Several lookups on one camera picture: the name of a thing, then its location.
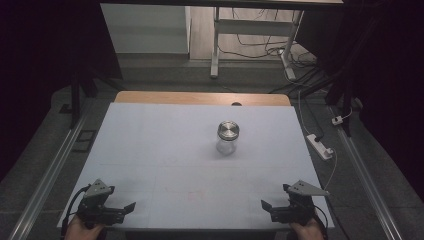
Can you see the aluminium floor rail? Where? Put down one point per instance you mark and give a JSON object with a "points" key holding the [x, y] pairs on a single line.
{"points": [[50, 176], [366, 176]]}

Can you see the white power strip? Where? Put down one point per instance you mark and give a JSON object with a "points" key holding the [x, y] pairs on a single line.
{"points": [[319, 146]]}

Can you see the white desk frame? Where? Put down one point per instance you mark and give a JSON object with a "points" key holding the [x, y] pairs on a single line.
{"points": [[253, 27]]}

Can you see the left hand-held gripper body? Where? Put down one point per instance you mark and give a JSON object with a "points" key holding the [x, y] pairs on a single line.
{"points": [[95, 203]]}

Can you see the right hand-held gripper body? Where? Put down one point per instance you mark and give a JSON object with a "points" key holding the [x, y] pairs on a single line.
{"points": [[298, 205]]}

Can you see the clear glass jar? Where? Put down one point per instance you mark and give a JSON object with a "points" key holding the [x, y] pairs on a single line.
{"points": [[226, 145]]}

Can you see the wooden table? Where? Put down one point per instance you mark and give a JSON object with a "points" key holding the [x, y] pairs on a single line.
{"points": [[186, 98]]}

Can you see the person's left hand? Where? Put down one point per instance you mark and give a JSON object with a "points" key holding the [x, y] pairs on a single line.
{"points": [[78, 230]]}

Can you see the white table sheet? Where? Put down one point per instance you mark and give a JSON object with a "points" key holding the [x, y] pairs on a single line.
{"points": [[160, 150]]}

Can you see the small white adapter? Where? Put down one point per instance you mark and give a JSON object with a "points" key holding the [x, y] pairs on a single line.
{"points": [[337, 120]]}

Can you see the black metal stand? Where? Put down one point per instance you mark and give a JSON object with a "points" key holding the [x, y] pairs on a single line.
{"points": [[75, 100], [346, 96]]}

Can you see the person's right hand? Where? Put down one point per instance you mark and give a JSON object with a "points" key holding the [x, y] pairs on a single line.
{"points": [[308, 231]]}

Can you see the black floor plate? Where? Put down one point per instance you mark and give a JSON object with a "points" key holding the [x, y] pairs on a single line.
{"points": [[85, 140]]}

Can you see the silver metal jar lid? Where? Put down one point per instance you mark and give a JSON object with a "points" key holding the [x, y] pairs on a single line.
{"points": [[228, 130]]}

